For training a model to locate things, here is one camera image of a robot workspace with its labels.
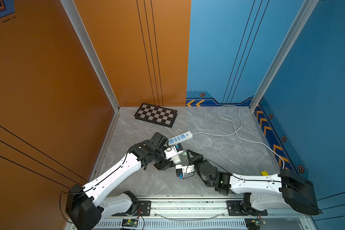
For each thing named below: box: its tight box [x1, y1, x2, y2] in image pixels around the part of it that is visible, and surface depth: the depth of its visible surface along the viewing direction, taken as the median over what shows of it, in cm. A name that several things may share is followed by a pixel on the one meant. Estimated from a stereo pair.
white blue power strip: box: [168, 130, 194, 146], surface depth 101 cm
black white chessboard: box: [134, 102, 178, 128], surface depth 114 cm
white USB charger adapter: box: [173, 150, 184, 165], surface depth 73 cm
